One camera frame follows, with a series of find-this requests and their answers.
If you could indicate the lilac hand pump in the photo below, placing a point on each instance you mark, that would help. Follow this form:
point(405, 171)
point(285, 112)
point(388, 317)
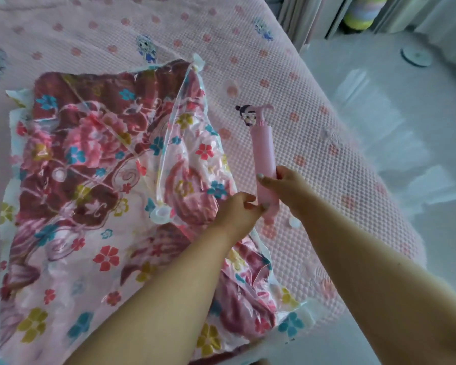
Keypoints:
point(264, 155)

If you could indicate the white round valve cap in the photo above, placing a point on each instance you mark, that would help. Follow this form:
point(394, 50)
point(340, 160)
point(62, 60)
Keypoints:
point(294, 223)

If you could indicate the grey sheer curtain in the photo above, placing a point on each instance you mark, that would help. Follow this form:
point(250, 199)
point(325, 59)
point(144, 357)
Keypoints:
point(448, 30)

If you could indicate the pastel striped round stool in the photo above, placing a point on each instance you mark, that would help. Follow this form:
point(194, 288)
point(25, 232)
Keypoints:
point(365, 13)

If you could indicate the flower-print plastic storage bag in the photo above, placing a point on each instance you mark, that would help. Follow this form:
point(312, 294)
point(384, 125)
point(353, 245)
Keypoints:
point(19, 102)

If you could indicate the red floral blanket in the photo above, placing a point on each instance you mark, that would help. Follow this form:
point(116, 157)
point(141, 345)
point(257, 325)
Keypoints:
point(99, 205)

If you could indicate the pink cartoon bed sheet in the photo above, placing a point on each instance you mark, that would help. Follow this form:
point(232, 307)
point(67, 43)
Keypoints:
point(289, 91)

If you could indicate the person's left hand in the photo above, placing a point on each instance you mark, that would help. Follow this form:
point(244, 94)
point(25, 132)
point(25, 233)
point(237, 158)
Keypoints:
point(237, 214)

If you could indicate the person's right hand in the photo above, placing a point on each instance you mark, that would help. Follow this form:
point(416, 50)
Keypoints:
point(292, 190)

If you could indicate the person's left forearm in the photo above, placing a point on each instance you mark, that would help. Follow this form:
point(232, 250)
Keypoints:
point(156, 300)

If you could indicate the round white floor disc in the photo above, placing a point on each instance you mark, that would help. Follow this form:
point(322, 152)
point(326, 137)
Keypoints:
point(417, 56)

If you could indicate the white pink curtain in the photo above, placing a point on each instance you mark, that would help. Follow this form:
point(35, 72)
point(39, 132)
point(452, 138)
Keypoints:
point(308, 15)

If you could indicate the grey open shelf unit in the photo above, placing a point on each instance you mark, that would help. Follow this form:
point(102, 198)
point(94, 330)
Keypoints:
point(387, 13)

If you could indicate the person's right forearm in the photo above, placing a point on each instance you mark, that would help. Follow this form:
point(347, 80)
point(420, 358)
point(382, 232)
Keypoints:
point(384, 285)

